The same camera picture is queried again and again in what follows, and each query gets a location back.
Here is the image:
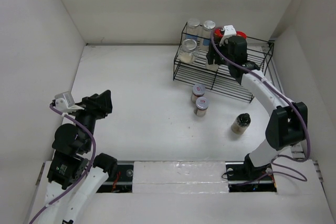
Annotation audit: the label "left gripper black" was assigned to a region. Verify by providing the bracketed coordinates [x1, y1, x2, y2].
[70, 89, 112, 151]

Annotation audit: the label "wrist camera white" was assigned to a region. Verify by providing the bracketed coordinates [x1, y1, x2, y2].
[53, 91, 84, 113]
[219, 25, 237, 46]

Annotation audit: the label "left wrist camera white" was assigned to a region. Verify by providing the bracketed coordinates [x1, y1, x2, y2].
[53, 91, 84, 113]

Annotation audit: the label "red label spice jar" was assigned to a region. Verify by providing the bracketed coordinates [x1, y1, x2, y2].
[194, 97, 209, 117]
[191, 83, 206, 103]

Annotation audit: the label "black wire rack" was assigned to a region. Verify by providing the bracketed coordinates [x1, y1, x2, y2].
[173, 37, 274, 103]

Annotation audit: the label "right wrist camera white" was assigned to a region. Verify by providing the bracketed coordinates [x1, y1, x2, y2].
[219, 25, 237, 46]

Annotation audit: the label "red lid sauce jar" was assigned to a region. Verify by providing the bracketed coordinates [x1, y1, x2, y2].
[214, 27, 225, 44]
[236, 31, 247, 39]

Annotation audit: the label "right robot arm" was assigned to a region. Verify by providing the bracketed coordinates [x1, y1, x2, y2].
[207, 35, 311, 185]

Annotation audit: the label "clear glass jar white powder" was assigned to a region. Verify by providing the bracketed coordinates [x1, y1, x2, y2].
[177, 39, 199, 64]

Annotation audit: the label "silver lid blue label shaker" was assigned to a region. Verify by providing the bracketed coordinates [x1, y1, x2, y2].
[200, 20, 216, 51]

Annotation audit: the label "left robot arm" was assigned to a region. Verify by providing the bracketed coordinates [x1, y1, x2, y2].
[30, 90, 118, 223]

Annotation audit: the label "black cap brown grinder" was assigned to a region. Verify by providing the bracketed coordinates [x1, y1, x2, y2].
[231, 113, 251, 135]

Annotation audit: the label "black cap white grinder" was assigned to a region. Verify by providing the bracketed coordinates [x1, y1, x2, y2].
[205, 62, 219, 72]

